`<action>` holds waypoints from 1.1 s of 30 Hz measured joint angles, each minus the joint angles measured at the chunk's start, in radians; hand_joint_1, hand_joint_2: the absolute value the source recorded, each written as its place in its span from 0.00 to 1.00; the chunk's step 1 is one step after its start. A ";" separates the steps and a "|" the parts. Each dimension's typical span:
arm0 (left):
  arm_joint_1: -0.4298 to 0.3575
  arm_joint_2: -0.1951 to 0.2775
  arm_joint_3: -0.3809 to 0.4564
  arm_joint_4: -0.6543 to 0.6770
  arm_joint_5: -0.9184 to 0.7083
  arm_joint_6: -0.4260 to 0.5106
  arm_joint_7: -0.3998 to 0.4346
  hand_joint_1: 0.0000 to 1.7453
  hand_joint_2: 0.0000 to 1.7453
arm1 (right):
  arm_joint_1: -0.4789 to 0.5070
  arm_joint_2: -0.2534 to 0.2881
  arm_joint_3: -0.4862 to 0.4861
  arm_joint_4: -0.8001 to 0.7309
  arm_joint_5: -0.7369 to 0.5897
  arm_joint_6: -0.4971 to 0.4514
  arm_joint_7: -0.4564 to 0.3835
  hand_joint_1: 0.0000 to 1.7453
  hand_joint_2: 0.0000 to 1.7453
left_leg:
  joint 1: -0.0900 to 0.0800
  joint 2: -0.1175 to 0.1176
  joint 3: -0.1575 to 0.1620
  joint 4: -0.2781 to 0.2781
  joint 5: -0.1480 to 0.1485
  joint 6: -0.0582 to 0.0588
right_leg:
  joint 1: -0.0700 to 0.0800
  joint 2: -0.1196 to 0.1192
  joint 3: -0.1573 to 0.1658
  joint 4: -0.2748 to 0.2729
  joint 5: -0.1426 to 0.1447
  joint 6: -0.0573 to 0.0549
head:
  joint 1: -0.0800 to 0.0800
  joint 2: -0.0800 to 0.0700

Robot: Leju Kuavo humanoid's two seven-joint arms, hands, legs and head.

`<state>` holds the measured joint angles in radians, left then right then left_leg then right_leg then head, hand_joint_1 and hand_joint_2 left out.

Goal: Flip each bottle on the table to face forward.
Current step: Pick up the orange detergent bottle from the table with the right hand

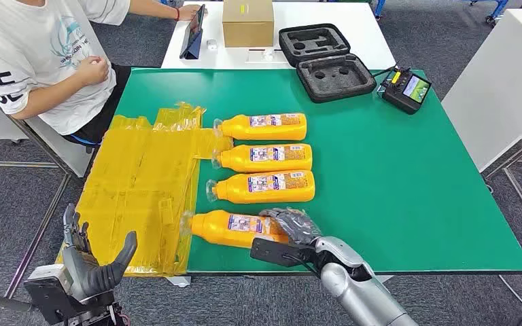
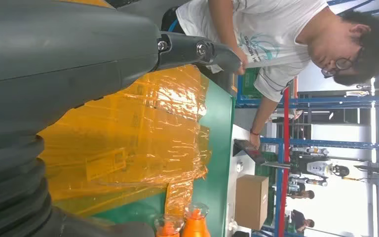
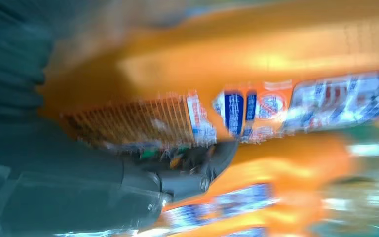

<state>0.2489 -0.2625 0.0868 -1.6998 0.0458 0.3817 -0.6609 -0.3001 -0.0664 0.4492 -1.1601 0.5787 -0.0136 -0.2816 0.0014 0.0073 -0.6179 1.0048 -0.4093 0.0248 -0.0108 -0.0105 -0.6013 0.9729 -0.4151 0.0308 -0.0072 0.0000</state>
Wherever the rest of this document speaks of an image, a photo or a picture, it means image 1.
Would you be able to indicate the person's right hand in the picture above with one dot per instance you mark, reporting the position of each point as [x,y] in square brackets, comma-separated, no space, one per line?
[93,71]

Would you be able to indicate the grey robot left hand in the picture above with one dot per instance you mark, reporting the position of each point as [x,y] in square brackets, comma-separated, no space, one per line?
[85,274]

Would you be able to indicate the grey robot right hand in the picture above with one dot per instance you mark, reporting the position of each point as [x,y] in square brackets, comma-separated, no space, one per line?
[294,225]

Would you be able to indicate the person's left hand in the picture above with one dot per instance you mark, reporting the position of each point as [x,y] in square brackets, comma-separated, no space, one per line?
[190,12]

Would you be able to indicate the orange detergent bottle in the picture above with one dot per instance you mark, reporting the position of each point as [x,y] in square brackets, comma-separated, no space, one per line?
[216,229]
[265,191]
[265,132]
[265,163]

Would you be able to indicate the person's right forearm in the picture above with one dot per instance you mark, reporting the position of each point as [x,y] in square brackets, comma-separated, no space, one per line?
[45,101]

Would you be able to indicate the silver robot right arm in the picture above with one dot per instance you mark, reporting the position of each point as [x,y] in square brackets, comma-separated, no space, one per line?
[360,292]

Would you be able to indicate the person's left forearm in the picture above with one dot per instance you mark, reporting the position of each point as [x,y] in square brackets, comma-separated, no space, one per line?
[153,10]

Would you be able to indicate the dark tablet with stand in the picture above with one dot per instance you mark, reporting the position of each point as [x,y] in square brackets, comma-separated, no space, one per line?
[192,33]

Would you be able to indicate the white earbuds case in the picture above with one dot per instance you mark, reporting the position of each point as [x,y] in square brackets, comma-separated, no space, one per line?
[211,44]

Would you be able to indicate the brown cardboard box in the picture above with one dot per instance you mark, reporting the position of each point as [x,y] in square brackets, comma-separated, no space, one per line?
[247,24]

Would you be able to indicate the person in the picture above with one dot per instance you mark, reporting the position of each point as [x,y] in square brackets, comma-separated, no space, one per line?
[27,54]

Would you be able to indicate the clear plastic piece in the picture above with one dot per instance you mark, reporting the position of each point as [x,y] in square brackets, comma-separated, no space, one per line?
[256,56]

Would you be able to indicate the green table mat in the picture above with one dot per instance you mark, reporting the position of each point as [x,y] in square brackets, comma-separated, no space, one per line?
[378,202]

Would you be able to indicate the grey metal bar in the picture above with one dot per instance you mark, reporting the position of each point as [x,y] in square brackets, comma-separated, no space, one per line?
[0,301]

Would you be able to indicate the white table foot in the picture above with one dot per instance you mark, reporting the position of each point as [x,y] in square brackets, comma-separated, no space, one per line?
[179,281]
[386,279]

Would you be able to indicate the yellow taped plastic sheet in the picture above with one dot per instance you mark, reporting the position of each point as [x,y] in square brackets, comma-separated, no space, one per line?
[135,189]

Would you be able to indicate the black foam-lined case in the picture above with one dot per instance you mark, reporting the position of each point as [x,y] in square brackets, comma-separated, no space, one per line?
[333,76]

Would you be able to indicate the black remote controller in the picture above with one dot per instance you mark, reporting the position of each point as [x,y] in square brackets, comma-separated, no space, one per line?
[400,94]

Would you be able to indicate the white table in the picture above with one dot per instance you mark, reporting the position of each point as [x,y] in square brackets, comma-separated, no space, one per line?
[360,27]

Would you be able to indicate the white cabinet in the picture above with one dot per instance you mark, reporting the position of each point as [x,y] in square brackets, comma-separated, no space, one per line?
[499,90]

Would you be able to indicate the blue wheeled cart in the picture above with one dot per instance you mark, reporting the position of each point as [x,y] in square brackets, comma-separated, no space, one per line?
[497,9]

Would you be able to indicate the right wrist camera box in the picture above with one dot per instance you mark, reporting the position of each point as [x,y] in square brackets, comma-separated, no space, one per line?
[272,252]

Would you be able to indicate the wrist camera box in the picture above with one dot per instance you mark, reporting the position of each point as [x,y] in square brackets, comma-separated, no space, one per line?
[49,274]
[272,252]

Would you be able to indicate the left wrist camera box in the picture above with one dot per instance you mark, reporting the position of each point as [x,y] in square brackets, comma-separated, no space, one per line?
[49,274]

